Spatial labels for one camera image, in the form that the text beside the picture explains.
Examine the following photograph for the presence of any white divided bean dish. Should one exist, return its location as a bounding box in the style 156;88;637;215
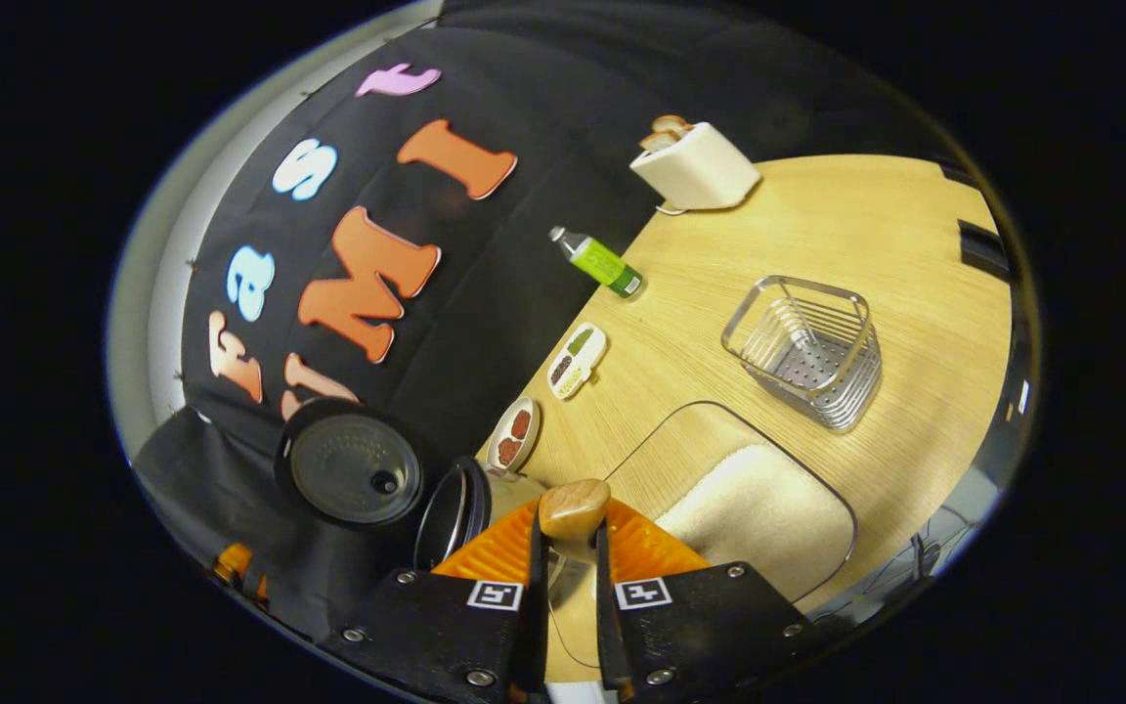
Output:
547;323;609;401

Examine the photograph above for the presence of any black backdrop cloth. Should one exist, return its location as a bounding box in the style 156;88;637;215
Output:
133;0;965;627

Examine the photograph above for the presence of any dark rice cooker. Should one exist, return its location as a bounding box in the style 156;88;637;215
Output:
275;398;549;588

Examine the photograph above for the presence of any small plate of red beans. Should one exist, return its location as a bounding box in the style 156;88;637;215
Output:
485;396;541;477

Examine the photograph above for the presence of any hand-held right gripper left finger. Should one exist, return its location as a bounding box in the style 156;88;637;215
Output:
319;504;549;700

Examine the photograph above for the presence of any metal wire chopstick holder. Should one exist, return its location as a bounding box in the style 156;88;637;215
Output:
721;276;883;433

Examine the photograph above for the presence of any black table clamp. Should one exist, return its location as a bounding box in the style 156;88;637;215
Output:
959;220;1011;280

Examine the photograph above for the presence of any white toaster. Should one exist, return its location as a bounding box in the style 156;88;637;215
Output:
629;122;761;211

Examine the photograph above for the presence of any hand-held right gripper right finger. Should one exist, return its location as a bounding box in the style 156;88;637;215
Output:
594;499;808;700

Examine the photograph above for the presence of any wooden spoon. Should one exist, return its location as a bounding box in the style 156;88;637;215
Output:
536;479;613;588

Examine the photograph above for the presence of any green label bottle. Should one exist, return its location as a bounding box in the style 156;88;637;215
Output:
549;227;644;299

